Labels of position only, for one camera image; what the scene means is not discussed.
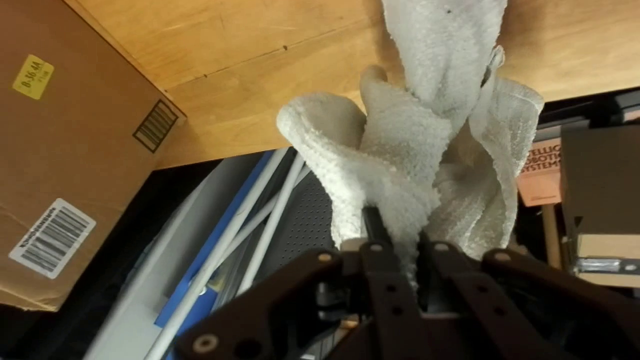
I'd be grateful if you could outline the cardboard box with barcode labels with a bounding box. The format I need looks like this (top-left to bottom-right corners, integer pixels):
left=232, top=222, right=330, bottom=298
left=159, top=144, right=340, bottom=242
left=0, top=0, right=189, bottom=314

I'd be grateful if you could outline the orange printed box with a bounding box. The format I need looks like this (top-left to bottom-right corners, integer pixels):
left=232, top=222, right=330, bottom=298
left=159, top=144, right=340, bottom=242
left=519, top=138, right=564, bottom=209

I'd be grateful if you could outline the grey plastic sheet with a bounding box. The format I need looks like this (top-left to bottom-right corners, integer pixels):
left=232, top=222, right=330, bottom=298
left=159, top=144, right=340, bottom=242
left=82, top=157, right=269, bottom=360

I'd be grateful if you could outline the blue flat bar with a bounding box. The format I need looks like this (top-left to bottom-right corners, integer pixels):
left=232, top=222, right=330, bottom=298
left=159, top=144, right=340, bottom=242
left=155, top=151, right=276, bottom=330

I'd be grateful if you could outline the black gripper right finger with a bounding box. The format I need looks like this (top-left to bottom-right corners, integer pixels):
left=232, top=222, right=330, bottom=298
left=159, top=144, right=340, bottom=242
left=419, top=240, right=640, bottom=360

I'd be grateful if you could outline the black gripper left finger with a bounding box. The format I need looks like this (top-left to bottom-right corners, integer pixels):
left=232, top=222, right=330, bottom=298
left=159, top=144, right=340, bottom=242
left=174, top=205, right=426, bottom=360

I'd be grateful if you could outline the white towel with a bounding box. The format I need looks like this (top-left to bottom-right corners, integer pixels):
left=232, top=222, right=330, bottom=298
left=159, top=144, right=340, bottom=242
left=274, top=0, right=547, bottom=265

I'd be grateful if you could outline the dark box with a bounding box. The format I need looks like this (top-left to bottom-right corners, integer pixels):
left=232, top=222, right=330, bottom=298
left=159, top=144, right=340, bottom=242
left=558, top=124, right=640, bottom=290

